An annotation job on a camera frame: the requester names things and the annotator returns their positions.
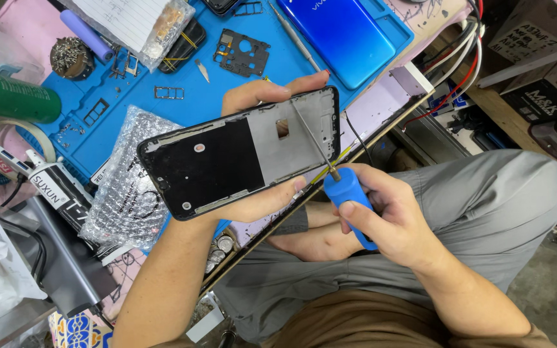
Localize person's left hand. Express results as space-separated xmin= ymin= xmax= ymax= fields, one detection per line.
xmin=208 ymin=71 xmax=331 ymax=224

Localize person's right hand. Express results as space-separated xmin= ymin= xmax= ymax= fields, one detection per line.
xmin=333 ymin=163 xmax=449 ymax=271

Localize blue handled screwdriver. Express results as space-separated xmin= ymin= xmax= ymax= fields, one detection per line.
xmin=290 ymin=99 xmax=379 ymax=251

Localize black phone frame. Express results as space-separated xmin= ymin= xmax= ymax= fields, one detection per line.
xmin=137 ymin=86 xmax=341 ymax=221

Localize blue silicone repair mat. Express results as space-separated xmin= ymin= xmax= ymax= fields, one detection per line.
xmin=17 ymin=0 xmax=415 ymax=254

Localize black phone inner cover plate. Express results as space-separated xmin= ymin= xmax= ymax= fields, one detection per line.
xmin=213 ymin=29 xmax=271 ymax=78

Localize slim silver metal tool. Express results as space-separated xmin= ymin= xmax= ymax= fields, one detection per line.
xmin=267 ymin=1 xmax=322 ymax=73

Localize small metal blade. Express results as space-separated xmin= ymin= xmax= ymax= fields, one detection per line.
xmin=194 ymin=59 xmax=211 ymax=83

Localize person's gray trousers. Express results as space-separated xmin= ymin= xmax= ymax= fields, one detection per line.
xmin=212 ymin=149 xmax=557 ymax=345

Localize metal SIM tray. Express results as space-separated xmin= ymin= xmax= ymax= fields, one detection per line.
xmin=232 ymin=1 xmax=264 ymax=17
xmin=154 ymin=86 xmax=185 ymax=100
xmin=83 ymin=98 xmax=110 ymax=128

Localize black phone with yellow bands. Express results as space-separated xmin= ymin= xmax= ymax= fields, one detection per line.
xmin=158 ymin=18 xmax=207 ymax=74

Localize glossy blue phone back cover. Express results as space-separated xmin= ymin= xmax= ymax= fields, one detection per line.
xmin=277 ymin=0 xmax=398 ymax=91

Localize person's bare foot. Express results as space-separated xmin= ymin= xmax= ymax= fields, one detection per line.
xmin=265 ymin=200 xmax=367 ymax=265

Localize person's brown shirt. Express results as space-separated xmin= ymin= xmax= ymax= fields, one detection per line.
xmin=258 ymin=288 xmax=557 ymax=348

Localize heap of small metal trays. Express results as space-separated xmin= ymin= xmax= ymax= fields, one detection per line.
xmin=110 ymin=48 xmax=140 ymax=79

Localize wooden shelf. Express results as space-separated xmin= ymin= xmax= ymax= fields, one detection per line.
xmin=424 ymin=24 xmax=557 ymax=209

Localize small white box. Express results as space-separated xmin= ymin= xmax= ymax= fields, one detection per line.
xmin=389 ymin=62 xmax=435 ymax=97

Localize clear bag with lined paper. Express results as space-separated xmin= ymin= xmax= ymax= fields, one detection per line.
xmin=57 ymin=0 xmax=196 ymax=73

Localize pile of silver coins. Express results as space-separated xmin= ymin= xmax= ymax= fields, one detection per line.
xmin=203 ymin=234 xmax=236 ymax=275

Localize bubble wrap bag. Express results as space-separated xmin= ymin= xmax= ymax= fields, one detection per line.
xmin=79 ymin=105 xmax=185 ymax=252

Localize lavender cylinder tube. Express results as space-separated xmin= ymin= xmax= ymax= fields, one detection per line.
xmin=60 ymin=10 xmax=115 ymax=63

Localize black printed cardboard box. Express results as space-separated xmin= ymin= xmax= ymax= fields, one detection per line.
xmin=500 ymin=51 xmax=557 ymax=125

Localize round holder full of screws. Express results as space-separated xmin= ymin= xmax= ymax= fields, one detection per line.
xmin=49 ymin=37 xmax=96 ymax=81

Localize scattered small screws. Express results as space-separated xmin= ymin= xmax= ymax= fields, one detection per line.
xmin=55 ymin=122 xmax=87 ymax=150

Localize white card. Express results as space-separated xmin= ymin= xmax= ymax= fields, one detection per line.
xmin=186 ymin=304 xmax=226 ymax=344

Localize brown cardboard box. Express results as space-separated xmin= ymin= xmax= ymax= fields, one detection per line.
xmin=488 ymin=18 xmax=557 ymax=64

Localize beige tape roll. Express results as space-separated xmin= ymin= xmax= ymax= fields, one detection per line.
xmin=0 ymin=120 xmax=57 ymax=176

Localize black glue tube white label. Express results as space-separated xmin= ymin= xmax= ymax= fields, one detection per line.
xmin=27 ymin=162 xmax=135 ymax=264

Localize green bottle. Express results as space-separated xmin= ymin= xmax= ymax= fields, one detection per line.
xmin=0 ymin=69 xmax=62 ymax=124

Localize gray metal device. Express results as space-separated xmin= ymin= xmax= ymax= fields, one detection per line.
xmin=12 ymin=196 xmax=121 ymax=319

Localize colourful patterned cloth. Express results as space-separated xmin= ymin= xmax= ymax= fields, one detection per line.
xmin=48 ymin=311 xmax=116 ymax=348

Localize thin black cable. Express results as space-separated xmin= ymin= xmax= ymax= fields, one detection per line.
xmin=344 ymin=112 xmax=374 ymax=166

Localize bundle of cables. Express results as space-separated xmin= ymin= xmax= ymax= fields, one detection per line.
xmin=401 ymin=0 xmax=485 ymax=132

